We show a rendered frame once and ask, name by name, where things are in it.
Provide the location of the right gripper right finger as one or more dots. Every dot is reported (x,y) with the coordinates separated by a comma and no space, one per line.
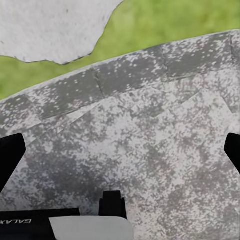
(232,148)

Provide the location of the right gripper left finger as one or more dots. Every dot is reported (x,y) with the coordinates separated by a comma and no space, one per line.
(12,149)

